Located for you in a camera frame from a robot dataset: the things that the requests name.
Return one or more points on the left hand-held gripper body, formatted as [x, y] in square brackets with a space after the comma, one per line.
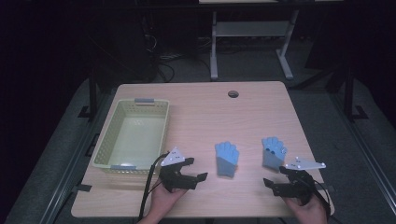
[174, 180]

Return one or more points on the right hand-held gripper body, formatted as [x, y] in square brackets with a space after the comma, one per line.
[300, 186]

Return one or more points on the blue and grey glove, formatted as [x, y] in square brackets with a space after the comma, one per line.
[273, 152]
[226, 155]

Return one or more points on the pale yellow plastic basket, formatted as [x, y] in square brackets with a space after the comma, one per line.
[137, 137]

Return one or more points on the person's left hand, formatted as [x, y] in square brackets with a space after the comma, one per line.
[163, 202]

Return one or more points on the person's right hand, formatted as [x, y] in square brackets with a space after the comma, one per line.
[311, 213]

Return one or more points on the grey tape strip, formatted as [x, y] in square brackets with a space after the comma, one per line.
[329, 188]
[81, 188]

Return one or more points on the black metal stand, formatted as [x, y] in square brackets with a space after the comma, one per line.
[349, 96]
[92, 96]

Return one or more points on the aluminium floor rail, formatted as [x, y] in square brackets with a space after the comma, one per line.
[367, 149]
[68, 177]

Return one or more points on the white metal desk frame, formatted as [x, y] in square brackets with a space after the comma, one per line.
[249, 28]

